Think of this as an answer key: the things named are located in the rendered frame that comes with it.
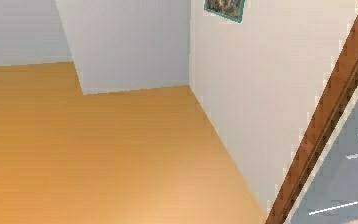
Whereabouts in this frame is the brown wooden room door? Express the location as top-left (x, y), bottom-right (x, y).
top-left (265, 0), bottom-right (358, 224)

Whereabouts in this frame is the teal framed wall picture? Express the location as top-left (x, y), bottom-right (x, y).
top-left (203, 0), bottom-right (247, 24)

